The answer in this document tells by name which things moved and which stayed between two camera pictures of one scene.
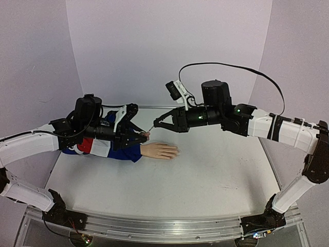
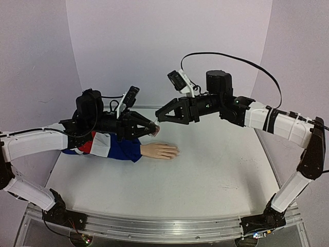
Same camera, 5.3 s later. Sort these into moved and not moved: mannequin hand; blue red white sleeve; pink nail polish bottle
Moved: pink nail polish bottle
Not moved: mannequin hand; blue red white sleeve
